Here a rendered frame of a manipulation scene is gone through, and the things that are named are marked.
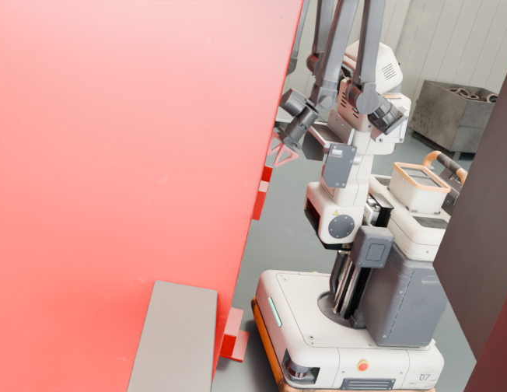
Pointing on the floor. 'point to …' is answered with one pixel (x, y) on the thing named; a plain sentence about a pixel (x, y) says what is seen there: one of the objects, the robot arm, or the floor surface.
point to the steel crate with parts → (452, 117)
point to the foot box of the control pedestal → (234, 337)
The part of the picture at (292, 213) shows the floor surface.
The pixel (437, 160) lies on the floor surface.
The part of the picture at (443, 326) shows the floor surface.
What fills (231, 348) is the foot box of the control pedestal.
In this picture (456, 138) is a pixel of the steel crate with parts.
